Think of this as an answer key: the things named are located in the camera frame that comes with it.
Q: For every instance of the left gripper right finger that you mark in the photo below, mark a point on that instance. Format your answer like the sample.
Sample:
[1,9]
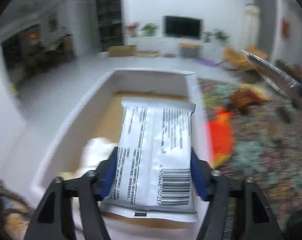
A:
[253,217]

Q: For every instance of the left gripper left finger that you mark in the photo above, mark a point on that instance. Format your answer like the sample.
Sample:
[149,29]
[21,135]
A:
[53,218]

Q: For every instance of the orange plush fish toy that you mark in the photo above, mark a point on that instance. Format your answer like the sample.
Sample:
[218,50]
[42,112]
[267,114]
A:
[221,136]

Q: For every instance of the white printed snack packet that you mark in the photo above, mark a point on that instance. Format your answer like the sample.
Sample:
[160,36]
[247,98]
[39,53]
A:
[153,173]

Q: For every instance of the brown knitted hat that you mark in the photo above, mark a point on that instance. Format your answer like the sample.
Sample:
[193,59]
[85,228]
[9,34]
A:
[243,99]

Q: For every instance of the silver foil packet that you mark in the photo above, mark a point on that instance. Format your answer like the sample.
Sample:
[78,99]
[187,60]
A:
[277,78]

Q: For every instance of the patterned woven tablecloth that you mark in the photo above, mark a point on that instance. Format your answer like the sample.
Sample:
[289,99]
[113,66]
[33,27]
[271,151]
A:
[267,148]

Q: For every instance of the orange lounge chair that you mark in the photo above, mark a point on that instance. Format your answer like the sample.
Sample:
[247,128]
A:
[238,60]

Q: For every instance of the purple floor mat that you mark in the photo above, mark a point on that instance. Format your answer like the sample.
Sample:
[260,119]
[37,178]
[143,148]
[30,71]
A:
[206,62]

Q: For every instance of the brown cardboard box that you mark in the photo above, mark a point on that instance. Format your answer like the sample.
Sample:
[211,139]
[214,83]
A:
[122,51]

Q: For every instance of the round beige floor cushion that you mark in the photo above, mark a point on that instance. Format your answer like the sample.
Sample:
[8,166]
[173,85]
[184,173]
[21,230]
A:
[148,53]

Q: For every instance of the small wooden coffee table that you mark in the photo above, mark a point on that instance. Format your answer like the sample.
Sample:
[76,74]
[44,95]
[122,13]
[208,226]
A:
[187,50]

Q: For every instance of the green potted plant right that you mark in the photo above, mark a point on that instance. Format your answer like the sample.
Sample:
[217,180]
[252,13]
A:
[221,36]

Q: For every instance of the green potted plant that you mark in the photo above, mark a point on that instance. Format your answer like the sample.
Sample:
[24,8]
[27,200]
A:
[149,29]
[221,36]

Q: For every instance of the white tv console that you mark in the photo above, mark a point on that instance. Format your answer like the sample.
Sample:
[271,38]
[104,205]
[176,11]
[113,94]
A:
[171,45]

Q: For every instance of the red flower vase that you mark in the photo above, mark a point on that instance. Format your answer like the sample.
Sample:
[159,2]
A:
[133,29]

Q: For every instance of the black television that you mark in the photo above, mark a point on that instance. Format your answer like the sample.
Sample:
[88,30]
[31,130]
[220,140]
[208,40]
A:
[182,27]

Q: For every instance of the white standing air conditioner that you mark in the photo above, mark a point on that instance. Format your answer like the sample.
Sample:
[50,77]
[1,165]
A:
[251,24]

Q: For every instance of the green potted plant left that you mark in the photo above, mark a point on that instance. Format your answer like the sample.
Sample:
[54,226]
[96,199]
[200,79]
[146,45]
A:
[149,29]

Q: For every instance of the black glass display cabinet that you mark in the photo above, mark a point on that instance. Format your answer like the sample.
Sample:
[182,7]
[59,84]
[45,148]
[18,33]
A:
[109,15]

